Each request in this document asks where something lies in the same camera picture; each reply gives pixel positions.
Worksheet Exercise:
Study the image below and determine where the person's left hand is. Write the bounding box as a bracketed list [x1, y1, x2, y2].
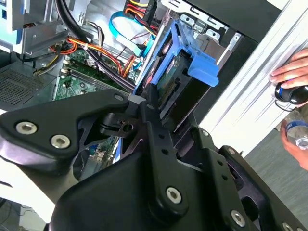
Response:
[280, 120, 308, 172]

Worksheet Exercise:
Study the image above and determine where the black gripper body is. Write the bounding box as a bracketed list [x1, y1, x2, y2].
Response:
[49, 152, 232, 231]

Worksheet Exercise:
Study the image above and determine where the round black tool blue ring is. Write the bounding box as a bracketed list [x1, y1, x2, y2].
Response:
[274, 81, 308, 106]

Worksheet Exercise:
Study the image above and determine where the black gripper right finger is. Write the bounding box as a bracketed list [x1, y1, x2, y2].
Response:
[191, 126, 308, 231]

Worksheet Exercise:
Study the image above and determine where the person's right hand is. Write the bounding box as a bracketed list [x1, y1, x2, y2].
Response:
[269, 49, 308, 89]

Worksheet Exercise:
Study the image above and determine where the clear plastic water bottle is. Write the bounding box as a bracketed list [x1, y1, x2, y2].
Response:
[285, 119, 308, 152]

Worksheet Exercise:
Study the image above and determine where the hard disk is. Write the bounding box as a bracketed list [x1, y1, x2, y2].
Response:
[133, 19, 220, 133]

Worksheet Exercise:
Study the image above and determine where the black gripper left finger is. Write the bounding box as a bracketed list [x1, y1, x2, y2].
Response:
[0, 83, 190, 218]

